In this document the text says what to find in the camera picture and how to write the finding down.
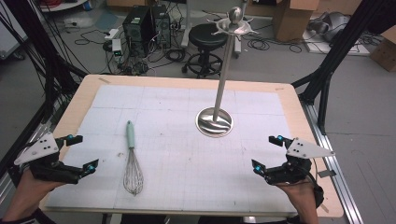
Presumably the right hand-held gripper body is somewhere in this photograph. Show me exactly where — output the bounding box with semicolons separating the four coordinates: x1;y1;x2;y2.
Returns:
264;137;336;186

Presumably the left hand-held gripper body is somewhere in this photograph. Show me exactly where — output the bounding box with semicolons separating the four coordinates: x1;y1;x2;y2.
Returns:
13;132;88;185

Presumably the whisk with mint green handle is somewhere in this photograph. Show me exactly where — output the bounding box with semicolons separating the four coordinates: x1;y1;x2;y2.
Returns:
122;120;145;196

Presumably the steel utensil stand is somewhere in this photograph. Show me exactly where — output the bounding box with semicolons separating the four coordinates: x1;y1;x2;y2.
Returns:
195;7;260;139

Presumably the person's right hand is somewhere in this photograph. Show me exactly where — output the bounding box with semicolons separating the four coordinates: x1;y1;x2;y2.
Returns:
275;178;318;207

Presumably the person's left hand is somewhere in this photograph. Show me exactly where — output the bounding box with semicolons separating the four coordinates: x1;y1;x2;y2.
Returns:
2;170;64;221

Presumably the white grid mat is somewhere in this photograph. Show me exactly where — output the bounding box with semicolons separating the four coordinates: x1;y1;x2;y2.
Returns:
46;84;299;215

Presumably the white floor board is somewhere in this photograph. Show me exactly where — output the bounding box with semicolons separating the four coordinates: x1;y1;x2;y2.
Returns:
303;29;372;57

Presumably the white power strip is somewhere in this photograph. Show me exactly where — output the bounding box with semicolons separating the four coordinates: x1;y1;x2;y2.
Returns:
104;28;120;42

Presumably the tall cardboard box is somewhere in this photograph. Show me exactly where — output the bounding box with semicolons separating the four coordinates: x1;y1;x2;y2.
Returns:
272;0;320;43

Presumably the grey bundle on floor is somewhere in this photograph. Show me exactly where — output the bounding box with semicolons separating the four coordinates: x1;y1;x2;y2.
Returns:
307;11;352;43

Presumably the black round stool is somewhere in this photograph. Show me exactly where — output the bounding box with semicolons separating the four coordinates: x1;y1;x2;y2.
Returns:
181;22;231;79

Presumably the white round table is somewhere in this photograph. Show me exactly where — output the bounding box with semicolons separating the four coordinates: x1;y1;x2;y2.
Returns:
39;0;89;13

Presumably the small cardboard box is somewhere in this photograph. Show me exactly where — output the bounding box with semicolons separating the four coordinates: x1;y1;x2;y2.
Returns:
369;25;396;73

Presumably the black wrist strap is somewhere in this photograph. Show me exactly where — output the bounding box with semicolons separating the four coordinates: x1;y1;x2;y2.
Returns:
312;184;325;208

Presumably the aluminium rail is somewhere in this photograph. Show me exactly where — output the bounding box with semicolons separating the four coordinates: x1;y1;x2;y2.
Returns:
0;99;64;203
300;101;364;224

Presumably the black metal frame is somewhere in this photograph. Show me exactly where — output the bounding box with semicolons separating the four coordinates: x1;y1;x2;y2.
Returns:
0;0;89;180
291;0;396;135

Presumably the black coiled floor cable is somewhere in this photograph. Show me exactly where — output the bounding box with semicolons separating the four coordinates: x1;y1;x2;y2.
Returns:
247;36;304;54

